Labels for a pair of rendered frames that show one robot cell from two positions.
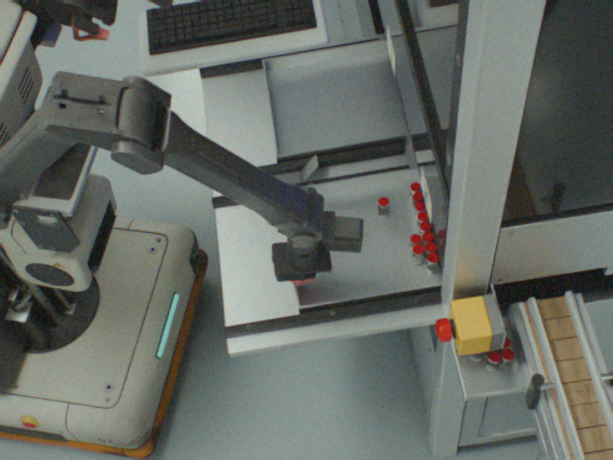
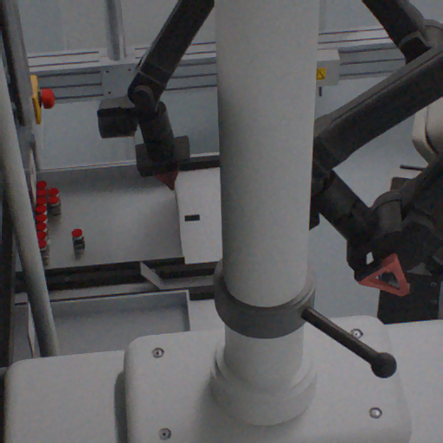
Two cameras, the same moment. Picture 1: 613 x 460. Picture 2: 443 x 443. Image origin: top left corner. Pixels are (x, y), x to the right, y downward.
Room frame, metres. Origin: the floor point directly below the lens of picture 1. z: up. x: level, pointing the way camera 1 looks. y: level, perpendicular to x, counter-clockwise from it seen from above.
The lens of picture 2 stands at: (2.36, -0.01, 2.46)
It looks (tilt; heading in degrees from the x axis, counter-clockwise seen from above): 46 degrees down; 175
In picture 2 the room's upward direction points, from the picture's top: 2 degrees counter-clockwise
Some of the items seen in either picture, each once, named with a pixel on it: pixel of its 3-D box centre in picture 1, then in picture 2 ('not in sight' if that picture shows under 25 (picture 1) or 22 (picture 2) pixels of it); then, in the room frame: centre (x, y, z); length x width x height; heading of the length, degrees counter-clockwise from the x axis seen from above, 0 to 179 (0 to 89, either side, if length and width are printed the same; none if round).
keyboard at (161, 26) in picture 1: (229, 16); not in sight; (1.52, 0.10, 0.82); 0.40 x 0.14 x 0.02; 90
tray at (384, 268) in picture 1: (378, 236); (89, 220); (0.81, -0.12, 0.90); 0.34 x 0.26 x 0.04; 89
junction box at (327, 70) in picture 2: not in sight; (316, 68); (-0.07, 0.47, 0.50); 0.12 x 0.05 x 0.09; 89
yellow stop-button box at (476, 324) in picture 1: (474, 325); (22, 100); (0.56, -0.24, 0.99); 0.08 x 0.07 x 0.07; 89
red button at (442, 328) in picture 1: (447, 329); (44, 99); (0.56, -0.19, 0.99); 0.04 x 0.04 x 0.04; 89
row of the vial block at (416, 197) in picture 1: (423, 227); (42, 221); (0.81, -0.21, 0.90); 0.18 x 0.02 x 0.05; 179
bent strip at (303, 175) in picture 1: (284, 173); (180, 275); (0.98, 0.03, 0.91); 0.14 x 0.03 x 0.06; 89
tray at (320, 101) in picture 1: (349, 99); (94, 363); (1.15, -0.13, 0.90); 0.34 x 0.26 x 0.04; 89
